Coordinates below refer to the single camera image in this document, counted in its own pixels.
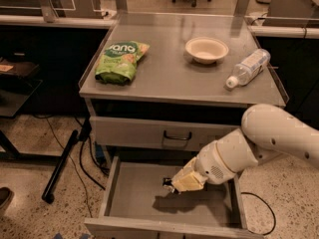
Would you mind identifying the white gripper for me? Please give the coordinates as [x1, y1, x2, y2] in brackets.
[171, 140, 235, 193]

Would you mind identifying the dark chocolate rxbar wrapper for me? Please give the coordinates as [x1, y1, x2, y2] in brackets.
[162, 178, 179, 194]

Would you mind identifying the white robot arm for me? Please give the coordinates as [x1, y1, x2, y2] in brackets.
[162, 104, 319, 193]

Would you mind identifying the open middle drawer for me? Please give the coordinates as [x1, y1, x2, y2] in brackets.
[85, 156, 263, 239]

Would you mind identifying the closed top drawer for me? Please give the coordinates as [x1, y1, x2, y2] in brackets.
[90, 117, 238, 151]

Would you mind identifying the grey metal drawer cabinet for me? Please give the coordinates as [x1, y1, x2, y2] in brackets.
[78, 11, 289, 239]

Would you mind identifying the white paper bowl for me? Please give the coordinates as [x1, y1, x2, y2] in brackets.
[185, 37, 229, 65]

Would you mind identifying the green snack chip bag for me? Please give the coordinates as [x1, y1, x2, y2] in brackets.
[95, 41, 150, 85]

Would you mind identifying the clear plastic water bottle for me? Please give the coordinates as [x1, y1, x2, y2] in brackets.
[225, 49, 270, 89]

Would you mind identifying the black metal stand leg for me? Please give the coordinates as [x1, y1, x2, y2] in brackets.
[42, 119, 92, 204]

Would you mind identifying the dark shoe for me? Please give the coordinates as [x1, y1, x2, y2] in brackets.
[0, 187, 14, 211]

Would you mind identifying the black side table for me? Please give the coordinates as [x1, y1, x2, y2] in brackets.
[0, 58, 42, 161]

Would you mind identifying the black floor cable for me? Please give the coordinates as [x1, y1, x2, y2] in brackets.
[240, 191, 277, 237]

